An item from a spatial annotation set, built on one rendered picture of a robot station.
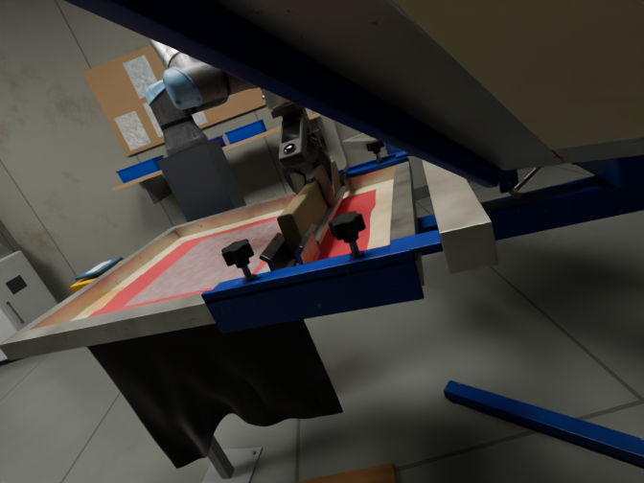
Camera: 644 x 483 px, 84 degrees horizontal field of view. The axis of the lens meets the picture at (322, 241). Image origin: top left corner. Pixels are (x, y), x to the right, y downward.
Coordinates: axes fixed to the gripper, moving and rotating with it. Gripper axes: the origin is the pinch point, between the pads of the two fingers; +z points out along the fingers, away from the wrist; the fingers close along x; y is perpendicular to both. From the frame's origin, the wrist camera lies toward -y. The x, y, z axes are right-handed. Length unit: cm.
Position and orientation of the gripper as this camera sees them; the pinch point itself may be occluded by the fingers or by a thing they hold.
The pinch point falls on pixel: (319, 204)
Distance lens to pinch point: 74.8
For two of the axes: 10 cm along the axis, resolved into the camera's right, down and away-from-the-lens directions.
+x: -9.3, 2.2, 3.1
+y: 1.9, -4.2, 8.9
